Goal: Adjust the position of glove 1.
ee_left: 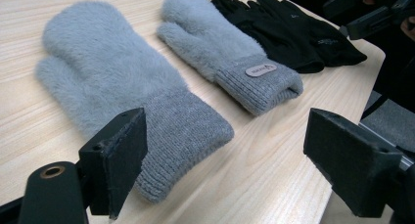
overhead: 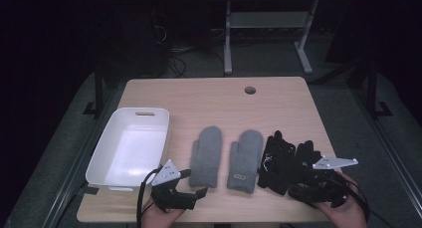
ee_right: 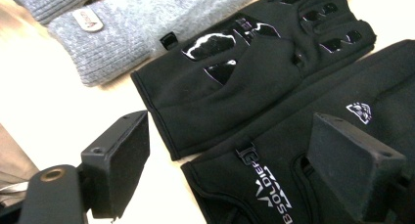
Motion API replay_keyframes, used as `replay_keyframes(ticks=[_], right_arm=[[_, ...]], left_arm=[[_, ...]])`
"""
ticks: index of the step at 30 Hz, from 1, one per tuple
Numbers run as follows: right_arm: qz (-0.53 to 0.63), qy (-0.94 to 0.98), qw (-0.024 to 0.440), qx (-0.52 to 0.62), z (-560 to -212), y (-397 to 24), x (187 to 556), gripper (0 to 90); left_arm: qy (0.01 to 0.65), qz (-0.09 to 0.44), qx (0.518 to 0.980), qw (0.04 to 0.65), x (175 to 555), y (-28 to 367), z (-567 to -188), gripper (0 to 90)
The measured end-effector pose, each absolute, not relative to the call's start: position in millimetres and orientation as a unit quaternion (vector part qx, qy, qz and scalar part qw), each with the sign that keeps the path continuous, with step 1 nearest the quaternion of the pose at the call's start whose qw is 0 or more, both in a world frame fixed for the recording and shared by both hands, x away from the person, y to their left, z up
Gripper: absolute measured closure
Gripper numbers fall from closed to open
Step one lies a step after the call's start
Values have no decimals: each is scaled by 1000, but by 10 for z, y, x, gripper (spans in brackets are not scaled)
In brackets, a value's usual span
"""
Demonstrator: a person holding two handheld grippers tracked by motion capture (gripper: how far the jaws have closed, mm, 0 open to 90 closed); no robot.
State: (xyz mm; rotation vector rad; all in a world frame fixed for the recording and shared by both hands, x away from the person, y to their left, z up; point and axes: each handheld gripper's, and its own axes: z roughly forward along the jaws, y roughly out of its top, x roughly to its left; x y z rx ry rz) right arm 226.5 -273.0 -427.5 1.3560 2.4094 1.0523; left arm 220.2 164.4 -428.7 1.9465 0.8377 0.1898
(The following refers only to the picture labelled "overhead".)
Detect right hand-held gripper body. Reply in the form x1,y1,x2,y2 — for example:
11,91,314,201
308,155,359,209

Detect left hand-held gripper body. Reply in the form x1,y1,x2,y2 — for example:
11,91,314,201
150,159,197,212

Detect plain grey mitten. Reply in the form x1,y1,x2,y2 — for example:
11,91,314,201
188,125,223,189

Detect plain black glove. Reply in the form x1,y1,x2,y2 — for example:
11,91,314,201
258,130,297,196

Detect white plastic bin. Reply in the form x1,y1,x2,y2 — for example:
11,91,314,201
85,107,170,196

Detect grey mitten with label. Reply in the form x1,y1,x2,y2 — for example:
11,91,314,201
226,128,265,195

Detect person's left hand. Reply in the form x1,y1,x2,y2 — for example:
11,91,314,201
141,197,185,228

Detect person's right hand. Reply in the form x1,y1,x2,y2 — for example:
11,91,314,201
313,172,367,228

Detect black tape strip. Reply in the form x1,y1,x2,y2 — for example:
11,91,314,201
81,184,100,196

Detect black metal stand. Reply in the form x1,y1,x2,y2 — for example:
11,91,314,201
364,58,394,119
83,62,107,117

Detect dark cabinet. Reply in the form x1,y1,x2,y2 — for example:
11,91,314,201
99,5,170,87

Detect grey metal rail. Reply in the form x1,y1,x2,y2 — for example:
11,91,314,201
43,88,117,228
354,88,422,219

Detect black floor cables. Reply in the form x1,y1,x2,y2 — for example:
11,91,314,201
167,47,187,79

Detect grey metal frame desk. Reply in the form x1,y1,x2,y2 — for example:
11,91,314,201
211,0,367,76

